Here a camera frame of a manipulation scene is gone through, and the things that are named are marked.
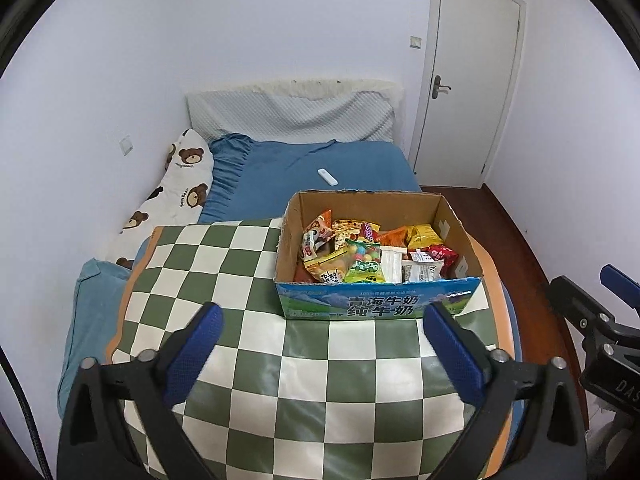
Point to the bear print pillow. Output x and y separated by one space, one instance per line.
165 195

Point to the white snack packet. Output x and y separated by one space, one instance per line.
392 265

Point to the red yellow noodle packet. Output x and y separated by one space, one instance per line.
369 234

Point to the orange panda snack packet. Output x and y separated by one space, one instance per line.
315 235

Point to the red snack packet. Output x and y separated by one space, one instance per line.
442 257

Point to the white wall socket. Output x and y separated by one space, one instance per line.
126 145

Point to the white textured pillow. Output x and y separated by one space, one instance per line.
290 110

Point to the orange bread packet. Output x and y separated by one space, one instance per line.
327 267

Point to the yellow snack packet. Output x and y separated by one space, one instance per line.
425 232

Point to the green candy packet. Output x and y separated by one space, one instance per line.
362 267

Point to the cardboard box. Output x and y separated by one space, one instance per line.
350 305

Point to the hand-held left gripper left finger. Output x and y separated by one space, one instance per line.
200 345

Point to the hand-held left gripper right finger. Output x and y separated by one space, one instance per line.
450 345

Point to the plain orange snack packet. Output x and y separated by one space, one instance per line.
395 236

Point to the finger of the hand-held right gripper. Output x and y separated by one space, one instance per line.
575 300
620 282

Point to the blue bedsheet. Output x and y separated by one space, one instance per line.
280 170

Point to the white door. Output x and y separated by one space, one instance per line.
470 60

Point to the white black label packet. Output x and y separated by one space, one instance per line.
422 267

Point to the white remote control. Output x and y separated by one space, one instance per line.
327 176

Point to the green white checkered blanket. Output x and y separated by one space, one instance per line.
250 360

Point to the white light switch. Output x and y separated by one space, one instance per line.
415 42

